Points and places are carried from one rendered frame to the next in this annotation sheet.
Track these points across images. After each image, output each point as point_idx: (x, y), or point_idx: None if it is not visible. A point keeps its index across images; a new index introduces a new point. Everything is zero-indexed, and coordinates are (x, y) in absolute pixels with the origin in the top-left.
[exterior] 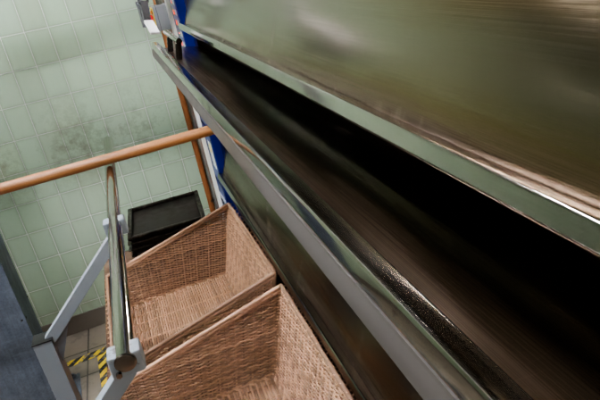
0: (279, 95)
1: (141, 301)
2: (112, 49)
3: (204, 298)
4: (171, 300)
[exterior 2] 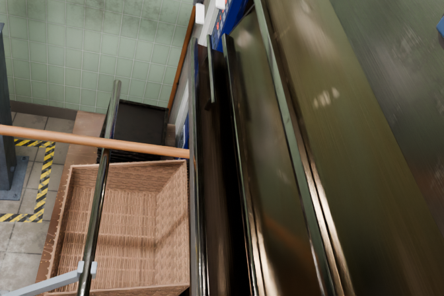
0: None
1: (89, 187)
2: None
3: (134, 213)
4: (111, 197)
